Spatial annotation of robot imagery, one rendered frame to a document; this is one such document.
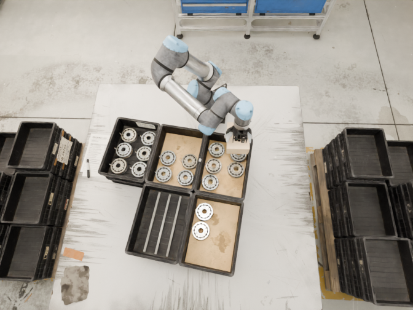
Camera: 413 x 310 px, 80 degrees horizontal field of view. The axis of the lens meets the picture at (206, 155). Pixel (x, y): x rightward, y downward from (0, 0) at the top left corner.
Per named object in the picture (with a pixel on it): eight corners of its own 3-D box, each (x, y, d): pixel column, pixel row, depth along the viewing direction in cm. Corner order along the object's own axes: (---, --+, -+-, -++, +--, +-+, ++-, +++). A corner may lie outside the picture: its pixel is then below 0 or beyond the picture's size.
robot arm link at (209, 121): (137, 75, 125) (203, 136, 110) (149, 56, 122) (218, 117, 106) (152, 80, 135) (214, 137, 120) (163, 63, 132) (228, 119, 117)
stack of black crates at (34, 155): (53, 142, 245) (20, 120, 203) (83, 143, 244) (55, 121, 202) (43, 181, 232) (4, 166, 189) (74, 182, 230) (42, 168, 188)
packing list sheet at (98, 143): (88, 133, 185) (88, 133, 185) (118, 134, 184) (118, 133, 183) (79, 176, 174) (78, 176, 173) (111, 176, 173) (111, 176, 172)
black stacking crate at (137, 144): (123, 125, 174) (117, 117, 163) (164, 131, 171) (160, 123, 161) (105, 178, 161) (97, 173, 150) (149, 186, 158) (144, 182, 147)
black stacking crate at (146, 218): (149, 187, 158) (144, 182, 147) (194, 195, 155) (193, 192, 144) (131, 253, 145) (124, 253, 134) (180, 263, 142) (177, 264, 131)
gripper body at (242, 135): (232, 143, 127) (233, 133, 115) (232, 128, 130) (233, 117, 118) (246, 143, 126) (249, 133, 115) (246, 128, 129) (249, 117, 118)
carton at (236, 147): (226, 128, 144) (227, 122, 137) (247, 128, 144) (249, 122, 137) (226, 153, 139) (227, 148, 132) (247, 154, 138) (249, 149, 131)
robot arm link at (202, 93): (196, 99, 175) (181, 91, 166) (208, 83, 170) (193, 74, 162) (203, 107, 166) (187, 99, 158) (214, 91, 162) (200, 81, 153)
